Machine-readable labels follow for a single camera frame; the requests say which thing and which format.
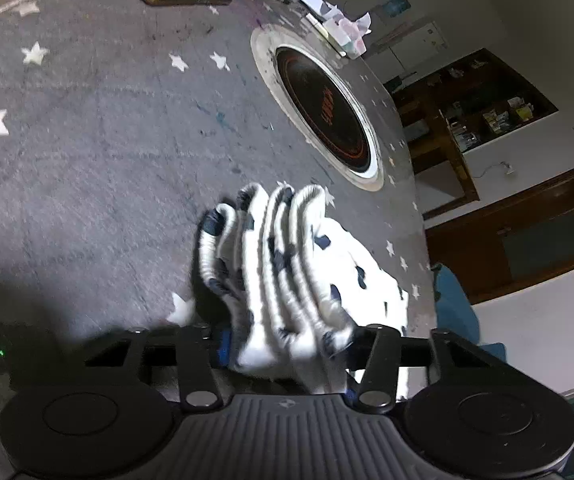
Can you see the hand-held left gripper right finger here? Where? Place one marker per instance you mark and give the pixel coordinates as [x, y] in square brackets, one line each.
[382, 355]

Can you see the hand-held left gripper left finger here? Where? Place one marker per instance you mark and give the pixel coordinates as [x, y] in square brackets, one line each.
[223, 350]

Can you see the white navy polka dot pants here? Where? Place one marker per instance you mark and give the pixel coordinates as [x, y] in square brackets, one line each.
[292, 270]

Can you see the blue sofa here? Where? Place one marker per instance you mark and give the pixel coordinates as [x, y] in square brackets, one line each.
[454, 310]

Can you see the brown panelled wooden door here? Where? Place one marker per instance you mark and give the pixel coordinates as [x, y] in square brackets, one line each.
[467, 260]

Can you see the wooden side table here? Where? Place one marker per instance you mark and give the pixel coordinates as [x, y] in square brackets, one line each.
[454, 160]

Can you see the grey star-print table cover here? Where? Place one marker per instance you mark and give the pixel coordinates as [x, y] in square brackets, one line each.
[92, 160]

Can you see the round black induction cooker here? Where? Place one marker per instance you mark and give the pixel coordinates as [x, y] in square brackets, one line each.
[322, 105]

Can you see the dark wooden shelf cabinet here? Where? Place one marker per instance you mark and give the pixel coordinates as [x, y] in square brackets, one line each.
[497, 90]

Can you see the white refrigerator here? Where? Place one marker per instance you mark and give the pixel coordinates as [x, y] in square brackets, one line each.
[417, 45]

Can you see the pink tissue box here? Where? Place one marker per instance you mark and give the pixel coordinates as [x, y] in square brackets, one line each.
[349, 35]

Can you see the pale yellow marker pen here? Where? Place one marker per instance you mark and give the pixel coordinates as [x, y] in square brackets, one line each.
[323, 29]

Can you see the blue water bottle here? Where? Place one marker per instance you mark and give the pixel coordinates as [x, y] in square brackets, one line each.
[397, 6]

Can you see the white paper sheets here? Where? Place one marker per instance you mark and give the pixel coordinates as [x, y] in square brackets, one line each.
[317, 2]

